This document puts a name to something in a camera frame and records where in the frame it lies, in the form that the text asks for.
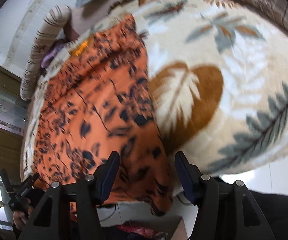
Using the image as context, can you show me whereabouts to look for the orange black floral garment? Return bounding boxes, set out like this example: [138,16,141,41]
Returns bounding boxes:
[33,14,173,216]

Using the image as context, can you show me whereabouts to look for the person left hand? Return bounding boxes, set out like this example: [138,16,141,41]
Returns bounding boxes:
[13,198,34,231]

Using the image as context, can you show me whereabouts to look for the wooden door with glass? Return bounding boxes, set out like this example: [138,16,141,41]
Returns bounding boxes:
[0,67,29,182]

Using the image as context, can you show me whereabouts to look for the cream leaf pattern blanket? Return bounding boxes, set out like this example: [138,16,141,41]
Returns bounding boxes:
[21,0,288,195]

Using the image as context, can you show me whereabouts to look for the purple cloth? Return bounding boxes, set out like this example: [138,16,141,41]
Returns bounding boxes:
[40,38,68,69]

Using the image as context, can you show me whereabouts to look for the striped beige bolster pillow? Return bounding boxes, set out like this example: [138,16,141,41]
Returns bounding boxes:
[20,5,71,101]

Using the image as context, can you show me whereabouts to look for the brown bed sheet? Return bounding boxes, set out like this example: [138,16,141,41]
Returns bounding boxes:
[64,0,185,42]

